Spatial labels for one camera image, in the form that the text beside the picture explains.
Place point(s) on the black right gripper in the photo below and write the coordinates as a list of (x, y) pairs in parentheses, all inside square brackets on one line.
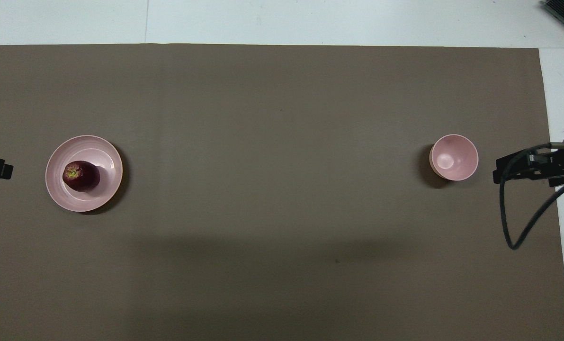
[(554, 163)]

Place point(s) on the red apple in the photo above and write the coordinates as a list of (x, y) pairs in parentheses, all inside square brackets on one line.
[(82, 177)]

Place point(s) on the pink bowl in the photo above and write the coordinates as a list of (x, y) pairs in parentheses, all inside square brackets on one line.
[(454, 158)]

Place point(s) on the pink plate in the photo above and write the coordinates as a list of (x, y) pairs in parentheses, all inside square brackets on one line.
[(102, 156)]

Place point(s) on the brown table mat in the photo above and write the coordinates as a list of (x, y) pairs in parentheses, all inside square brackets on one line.
[(282, 189)]

